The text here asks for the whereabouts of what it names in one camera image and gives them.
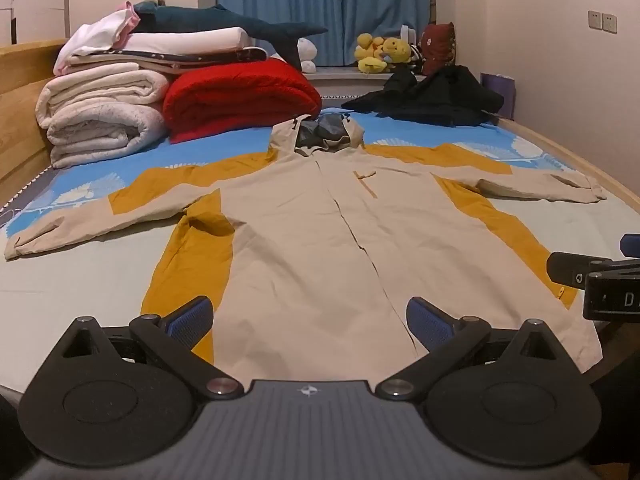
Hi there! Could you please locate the dark blue shark plush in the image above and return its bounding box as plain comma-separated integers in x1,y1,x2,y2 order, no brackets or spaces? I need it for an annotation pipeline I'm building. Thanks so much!
132,0,329,72

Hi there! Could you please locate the pink and white cloth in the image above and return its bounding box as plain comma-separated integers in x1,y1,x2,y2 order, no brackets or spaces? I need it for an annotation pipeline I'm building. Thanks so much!
54,1,142,74

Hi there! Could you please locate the black clothing pile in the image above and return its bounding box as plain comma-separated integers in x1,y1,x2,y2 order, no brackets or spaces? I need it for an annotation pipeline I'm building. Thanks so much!
341,65,505,127

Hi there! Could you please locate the wooden headboard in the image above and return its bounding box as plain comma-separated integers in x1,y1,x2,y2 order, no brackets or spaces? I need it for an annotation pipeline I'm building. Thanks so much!
0,39,68,206

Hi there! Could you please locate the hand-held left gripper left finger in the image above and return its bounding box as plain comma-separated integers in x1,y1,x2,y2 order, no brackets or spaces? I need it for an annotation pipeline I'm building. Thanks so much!
46,296,246,402

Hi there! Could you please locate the white folded pillow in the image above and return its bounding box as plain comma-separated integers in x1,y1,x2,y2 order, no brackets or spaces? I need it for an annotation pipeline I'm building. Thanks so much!
127,27,255,56

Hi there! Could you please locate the navy patterned folded blanket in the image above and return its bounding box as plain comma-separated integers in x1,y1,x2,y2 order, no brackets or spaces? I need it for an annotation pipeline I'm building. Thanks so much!
67,46,268,77

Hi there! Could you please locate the red folded blanket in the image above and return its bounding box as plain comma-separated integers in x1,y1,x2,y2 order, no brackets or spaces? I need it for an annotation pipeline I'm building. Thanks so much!
163,57,322,145

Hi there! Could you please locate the white folded quilt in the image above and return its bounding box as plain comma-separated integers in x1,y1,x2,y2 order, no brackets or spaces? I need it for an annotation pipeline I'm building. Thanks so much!
36,62,171,170

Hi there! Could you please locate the dark red cushion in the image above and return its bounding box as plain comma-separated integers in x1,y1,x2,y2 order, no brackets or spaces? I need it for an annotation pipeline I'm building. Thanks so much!
419,22,457,77

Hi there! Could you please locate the grey window ledge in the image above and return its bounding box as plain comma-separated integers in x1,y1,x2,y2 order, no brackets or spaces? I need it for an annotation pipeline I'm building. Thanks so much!
302,65,426,100

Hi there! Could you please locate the blue white printed bed sheet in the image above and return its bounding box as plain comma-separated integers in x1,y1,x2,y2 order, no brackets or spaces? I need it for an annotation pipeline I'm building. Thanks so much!
0,107,640,397

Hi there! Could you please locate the beige and mustard jacket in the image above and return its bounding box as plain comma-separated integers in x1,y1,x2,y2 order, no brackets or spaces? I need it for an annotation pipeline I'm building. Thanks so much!
4,114,608,377

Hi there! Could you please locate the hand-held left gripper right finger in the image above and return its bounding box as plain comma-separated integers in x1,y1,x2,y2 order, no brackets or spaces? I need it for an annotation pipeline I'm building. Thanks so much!
375,296,585,403

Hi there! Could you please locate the blue curtain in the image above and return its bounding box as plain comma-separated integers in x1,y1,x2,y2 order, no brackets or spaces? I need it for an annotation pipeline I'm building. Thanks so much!
215,0,435,67

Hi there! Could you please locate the purple box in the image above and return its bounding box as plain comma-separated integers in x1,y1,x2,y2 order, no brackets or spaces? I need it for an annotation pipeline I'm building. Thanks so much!
481,72,516,121

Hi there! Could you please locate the white plush toy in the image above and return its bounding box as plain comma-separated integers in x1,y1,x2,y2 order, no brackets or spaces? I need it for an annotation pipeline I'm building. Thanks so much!
297,37,319,73

